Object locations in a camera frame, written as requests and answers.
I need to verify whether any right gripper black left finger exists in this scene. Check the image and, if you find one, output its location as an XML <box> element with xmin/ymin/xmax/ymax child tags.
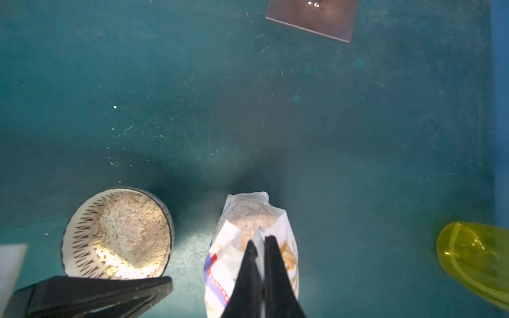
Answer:
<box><xmin>221</xmin><ymin>241</ymin><xmax>262</xmax><ymax>318</ymax></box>

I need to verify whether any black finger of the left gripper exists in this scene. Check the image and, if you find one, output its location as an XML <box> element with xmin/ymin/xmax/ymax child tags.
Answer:
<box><xmin>3</xmin><ymin>276</ymin><xmax>173</xmax><ymax>317</ymax></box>

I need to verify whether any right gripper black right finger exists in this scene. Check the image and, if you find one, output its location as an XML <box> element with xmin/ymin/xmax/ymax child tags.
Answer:
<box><xmin>264</xmin><ymin>236</ymin><xmax>306</xmax><ymax>318</ymax></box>

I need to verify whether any clear plastic oats bag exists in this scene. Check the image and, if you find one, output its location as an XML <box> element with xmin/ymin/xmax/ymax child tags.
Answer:
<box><xmin>204</xmin><ymin>192</ymin><xmax>300</xmax><ymax>317</ymax></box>

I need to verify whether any white patterned breakfast bowl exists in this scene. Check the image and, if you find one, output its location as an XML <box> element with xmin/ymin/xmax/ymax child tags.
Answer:
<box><xmin>61</xmin><ymin>188</ymin><xmax>175</xmax><ymax>280</ymax></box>

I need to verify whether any green spray bottle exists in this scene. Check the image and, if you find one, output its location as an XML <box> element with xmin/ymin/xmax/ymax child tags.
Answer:
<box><xmin>436</xmin><ymin>222</ymin><xmax>508</xmax><ymax>311</ymax></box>

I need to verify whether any brown tree base plate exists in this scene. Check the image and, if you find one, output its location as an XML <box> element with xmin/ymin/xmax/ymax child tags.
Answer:
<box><xmin>266</xmin><ymin>0</ymin><xmax>358</xmax><ymax>44</ymax></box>

